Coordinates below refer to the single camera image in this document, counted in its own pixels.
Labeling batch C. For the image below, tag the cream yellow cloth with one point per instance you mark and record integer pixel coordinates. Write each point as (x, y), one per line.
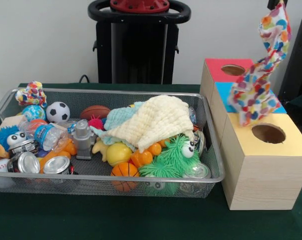
(158, 117)

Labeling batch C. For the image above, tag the wooden three-hole box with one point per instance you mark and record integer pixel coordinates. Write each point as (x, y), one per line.
(260, 180)

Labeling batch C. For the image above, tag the silver mesh bin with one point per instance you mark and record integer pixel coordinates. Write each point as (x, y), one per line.
(41, 187)

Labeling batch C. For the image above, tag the black standing panel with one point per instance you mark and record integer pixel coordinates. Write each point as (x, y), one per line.
(300, 55)

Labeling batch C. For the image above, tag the green spiky puffer toy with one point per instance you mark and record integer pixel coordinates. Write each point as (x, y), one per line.
(170, 160)

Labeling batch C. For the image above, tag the light blue cloth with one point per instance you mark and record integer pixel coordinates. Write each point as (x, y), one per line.
(118, 115)

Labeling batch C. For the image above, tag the orange plastic toy brick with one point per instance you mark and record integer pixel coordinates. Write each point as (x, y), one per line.
(143, 156)

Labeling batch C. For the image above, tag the brown toy football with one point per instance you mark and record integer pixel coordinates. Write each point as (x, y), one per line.
(95, 112)

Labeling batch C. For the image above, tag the orange toy basketball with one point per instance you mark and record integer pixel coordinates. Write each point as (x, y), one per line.
(124, 171)

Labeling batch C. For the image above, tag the silver toy robot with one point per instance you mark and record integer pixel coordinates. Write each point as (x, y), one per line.
(84, 140)

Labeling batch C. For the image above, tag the black white soccer ball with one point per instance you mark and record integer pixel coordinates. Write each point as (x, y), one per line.
(58, 112)

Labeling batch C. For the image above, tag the knotted polka dot cloth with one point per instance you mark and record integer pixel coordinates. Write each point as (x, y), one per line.
(31, 95)

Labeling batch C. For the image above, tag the large blue spiky puffer toy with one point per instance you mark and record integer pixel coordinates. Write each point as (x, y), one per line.
(1, 132)

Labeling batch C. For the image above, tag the robot pedestal with red flange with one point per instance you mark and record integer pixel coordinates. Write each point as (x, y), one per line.
(140, 50)

